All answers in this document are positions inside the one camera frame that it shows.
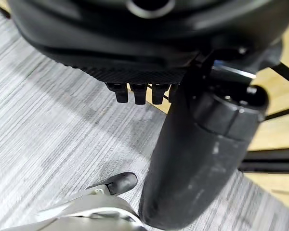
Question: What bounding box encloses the black metal table frame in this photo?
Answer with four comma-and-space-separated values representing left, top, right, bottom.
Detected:
238, 61, 289, 173

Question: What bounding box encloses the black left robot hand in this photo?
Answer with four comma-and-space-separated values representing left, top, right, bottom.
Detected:
7, 0, 284, 231

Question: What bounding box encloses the dark robot foot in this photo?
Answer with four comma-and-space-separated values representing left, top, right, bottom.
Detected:
107, 172, 138, 196

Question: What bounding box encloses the silver robot leg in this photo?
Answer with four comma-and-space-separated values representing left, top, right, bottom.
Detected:
0, 184, 149, 231

